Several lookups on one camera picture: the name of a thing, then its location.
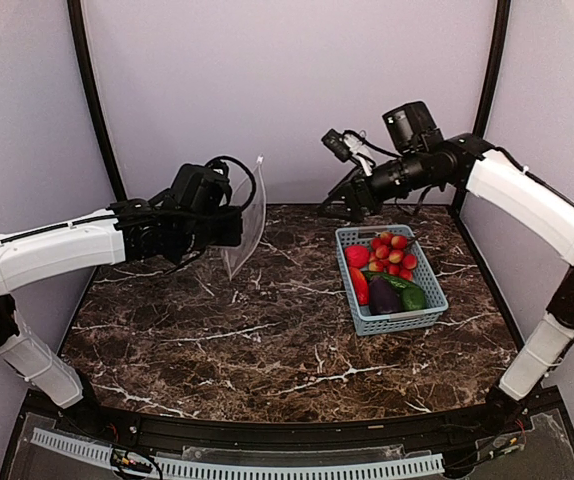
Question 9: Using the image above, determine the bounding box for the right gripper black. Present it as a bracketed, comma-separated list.
[316, 147, 437, 221]

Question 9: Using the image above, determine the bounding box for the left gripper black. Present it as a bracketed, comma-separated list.
[175, 204, 244, 256]

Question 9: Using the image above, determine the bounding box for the clear dotted zip top bag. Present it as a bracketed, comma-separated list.
[220, 155, 267, 281]

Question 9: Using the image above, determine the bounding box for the red toy berry bunch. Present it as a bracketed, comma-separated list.
[366, 231, 419, 281]

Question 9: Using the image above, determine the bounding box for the purple toy eggplant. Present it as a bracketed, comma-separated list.
[368, 277, 403, 315]

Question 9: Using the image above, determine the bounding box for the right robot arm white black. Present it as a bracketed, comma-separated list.
[320, 129, 574, 434]

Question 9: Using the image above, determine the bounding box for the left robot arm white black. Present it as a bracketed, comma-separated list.
[0, 199, 242, 436]

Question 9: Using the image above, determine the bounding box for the red round toy fruit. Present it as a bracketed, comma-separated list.
[344, 245, 371, 269]

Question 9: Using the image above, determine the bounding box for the red toy chili pepper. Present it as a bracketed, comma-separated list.
[349, 267, 369, 306]

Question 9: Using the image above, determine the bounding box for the green toy cucumber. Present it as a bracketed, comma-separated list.
[364, 271, 427, 313]

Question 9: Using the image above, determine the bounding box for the light blue plastic basket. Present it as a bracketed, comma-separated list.
[335, 225, 449, 336]

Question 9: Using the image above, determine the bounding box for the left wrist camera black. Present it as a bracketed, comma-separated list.
[167, 164, 232, 215]

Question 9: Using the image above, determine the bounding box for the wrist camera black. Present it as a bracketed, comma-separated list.
[167, 164, 232, 215]
[382, 101, 444, 155]

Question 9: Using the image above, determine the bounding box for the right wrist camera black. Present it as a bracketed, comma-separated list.
[382, 101, 444, 155]

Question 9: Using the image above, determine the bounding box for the black left frame post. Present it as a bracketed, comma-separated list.
[66, 0, 127, 201]

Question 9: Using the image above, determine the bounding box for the black frame post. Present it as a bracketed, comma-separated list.
[66, 0, 127, 201]
[472, 0, 511, 137]

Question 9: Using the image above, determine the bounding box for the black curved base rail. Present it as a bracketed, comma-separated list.
[0, 387, 574, 479]

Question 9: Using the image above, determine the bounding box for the black right frame post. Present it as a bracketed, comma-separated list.
[472, 0, 511, 137]

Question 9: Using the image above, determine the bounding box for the white slotted cable duct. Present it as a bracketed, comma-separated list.
[30, 428, 444, 479]

